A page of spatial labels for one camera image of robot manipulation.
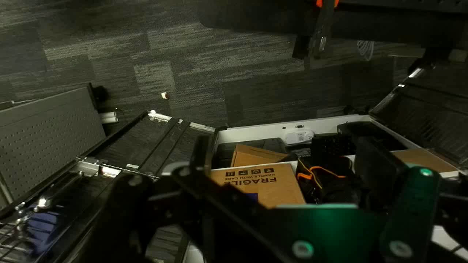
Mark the black device with orange wires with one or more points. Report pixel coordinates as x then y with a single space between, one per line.
324 171

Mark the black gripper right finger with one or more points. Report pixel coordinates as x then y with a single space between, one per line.
394 222

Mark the black wire rack shelf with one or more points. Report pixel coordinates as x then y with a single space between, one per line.
430 108

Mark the black perforated metal panel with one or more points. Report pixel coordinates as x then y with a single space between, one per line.
39 137

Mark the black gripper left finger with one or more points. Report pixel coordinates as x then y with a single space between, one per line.
219 219

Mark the small brown cardboard box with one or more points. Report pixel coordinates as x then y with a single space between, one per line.
250 155

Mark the cardboard box marked fragile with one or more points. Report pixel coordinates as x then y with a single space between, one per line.
269 184

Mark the blue cloth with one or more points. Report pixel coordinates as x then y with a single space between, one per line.
39 228

